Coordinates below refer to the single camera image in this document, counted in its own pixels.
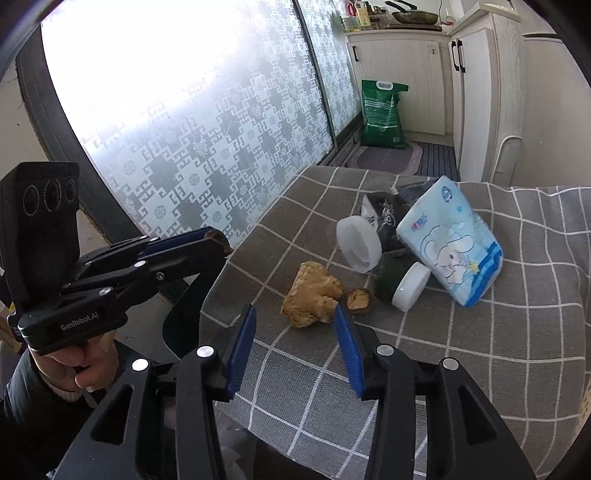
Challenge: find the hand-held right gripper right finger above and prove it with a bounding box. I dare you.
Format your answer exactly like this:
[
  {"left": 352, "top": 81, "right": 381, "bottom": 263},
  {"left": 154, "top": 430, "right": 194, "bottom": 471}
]
[{"left": 333, "top": 305, "right": 539, "bottom": 480}]

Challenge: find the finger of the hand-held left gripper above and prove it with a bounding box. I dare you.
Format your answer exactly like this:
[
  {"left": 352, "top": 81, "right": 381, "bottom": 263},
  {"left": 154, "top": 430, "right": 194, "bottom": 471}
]
[
  {"left": 61, "top": 239, "right": 228, "bottom": 306},
  {"left": 73, "top": 229, "right": 212, "bottom": 278}
]

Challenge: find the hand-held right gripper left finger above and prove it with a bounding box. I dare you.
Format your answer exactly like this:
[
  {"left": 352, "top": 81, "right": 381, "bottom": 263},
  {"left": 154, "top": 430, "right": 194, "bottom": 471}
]
[{"left": 51, "top": 305, "right": 257, "bottom": 480}]

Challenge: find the brown nut shell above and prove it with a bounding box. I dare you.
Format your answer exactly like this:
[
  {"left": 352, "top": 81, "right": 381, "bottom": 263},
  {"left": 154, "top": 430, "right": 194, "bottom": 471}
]
[{"left": 344, "top": 287, "right": 374, "bottom": 315}]

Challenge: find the yellow ginger root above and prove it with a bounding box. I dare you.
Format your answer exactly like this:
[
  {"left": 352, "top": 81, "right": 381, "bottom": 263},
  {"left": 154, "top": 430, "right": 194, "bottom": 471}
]
[{"left": 281, "top": 261, "right": 345, "bottom": 329}]

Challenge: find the black printed snack packet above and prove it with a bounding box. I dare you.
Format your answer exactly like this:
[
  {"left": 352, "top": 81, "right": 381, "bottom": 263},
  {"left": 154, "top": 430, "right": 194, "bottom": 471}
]
[{"left": 361, "top": 181, "right": 437, "bottom": 254}]

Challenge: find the person's left forearm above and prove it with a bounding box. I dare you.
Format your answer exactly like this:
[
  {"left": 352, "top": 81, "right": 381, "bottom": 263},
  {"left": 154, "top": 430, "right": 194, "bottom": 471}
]
[{"left": 0, "top": 355, "right": 134, "bottom": 478}]

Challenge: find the person's left hand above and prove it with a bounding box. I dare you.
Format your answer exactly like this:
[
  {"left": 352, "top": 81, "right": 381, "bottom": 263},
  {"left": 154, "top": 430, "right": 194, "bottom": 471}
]
[{"left": 28, "top": 330, "right": 123, "bottom": 392}]

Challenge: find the dark green white-capped jar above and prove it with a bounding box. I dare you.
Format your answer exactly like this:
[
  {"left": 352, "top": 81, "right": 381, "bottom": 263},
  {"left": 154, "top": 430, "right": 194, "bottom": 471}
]
[{"left": 373, "top": 256, "right": 431, "bottom": 311}]

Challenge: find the patterned frosted sliding door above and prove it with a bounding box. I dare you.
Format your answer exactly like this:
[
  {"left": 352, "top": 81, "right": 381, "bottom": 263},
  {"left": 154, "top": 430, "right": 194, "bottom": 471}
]
[{"left": 16, "top": 0, "right": 363, "bottom": 250}]

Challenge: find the blue tissue packet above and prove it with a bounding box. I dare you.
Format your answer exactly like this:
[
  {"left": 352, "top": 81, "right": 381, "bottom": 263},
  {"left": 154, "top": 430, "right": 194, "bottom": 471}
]
[{"left": 396, "top": 175, "right": 504, "bottom": 308}]

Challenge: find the grey checked tablecloth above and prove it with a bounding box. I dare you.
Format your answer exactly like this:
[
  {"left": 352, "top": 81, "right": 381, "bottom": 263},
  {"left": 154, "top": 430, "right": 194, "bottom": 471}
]
[{"left": 201, "top": 165, "right": 591, "bottom": 480}]

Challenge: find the grey oval floor mat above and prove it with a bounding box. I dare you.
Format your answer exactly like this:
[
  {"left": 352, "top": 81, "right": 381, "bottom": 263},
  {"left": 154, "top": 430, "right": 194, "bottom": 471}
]
[{"left": 347, "top": 141, "right": 422, "bottom": 177}]

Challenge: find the blue striped floor mat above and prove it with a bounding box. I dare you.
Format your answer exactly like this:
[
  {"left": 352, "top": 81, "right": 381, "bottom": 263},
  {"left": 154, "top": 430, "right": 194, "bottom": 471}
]
[{"left": 418, "top": 141, "right": 458, "bottom": 178}]

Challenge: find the green rice bag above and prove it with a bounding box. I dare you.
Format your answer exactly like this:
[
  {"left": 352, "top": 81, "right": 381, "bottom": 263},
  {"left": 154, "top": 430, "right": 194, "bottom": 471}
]
[{"left": 360, "top": 79, "right": 409, "bottom": 149}]

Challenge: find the white double-door kitchen cabinet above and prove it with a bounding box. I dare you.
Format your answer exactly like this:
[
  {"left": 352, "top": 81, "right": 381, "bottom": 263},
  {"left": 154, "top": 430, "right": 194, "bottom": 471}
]
[{"left": 448, "top": 11, "right": 527, "bottom": 183}]

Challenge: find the white fridge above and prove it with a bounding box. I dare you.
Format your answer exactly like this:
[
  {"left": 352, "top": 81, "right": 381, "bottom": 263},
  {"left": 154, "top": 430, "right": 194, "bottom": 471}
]
[{"left": 522, "top": 34, "right": 591, "bottom": 188}]

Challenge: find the black frying pan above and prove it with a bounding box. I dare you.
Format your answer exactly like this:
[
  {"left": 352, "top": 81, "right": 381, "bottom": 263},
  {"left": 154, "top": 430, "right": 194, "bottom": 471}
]
[{"left": 385, "top": 0, "right": 439, "bottom": 25}]

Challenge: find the white single-handle kitchen cabinet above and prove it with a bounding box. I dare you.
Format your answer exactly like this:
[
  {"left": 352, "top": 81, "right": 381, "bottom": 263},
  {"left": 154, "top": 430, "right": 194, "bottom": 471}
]
[{"left": 346, "top": 30, "right": 455, "bottom": 137}]

